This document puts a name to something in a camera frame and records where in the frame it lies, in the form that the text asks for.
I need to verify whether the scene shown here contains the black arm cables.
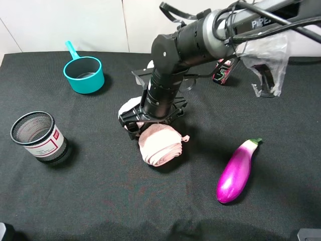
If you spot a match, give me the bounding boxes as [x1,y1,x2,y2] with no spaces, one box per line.
[159,0,321,45]

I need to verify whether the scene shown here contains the teal plastic scoop cup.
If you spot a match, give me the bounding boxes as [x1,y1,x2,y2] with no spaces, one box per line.
[63,41,105,94]

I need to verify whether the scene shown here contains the black tablecloth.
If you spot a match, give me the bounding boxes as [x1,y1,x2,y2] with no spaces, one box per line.
[1,52,320,240]

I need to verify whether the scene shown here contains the clear plastic wrap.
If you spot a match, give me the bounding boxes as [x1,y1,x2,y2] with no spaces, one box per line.
[236,32,290,98]

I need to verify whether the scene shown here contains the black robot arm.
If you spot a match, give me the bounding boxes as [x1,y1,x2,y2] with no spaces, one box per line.
[118,1,320,139]

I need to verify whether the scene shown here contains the pink towel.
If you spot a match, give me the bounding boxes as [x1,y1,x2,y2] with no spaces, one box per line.
[118,97,190,168]

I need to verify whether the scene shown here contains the black gum box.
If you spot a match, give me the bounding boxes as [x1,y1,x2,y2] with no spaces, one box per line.
[212,58,238,85]

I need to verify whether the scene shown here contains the purple toy eggplant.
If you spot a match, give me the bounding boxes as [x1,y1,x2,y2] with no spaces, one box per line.
[216,138,262,204]

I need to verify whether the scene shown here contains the black mesh pen holder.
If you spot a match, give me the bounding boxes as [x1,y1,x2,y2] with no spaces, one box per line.
[10,111,69,165]

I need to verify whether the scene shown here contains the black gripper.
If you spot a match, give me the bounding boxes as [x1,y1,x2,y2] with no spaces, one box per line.
[119,96,187,140]

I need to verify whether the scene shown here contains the grey object bottom right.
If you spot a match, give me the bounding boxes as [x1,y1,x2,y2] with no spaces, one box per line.
[297,228,321,241]

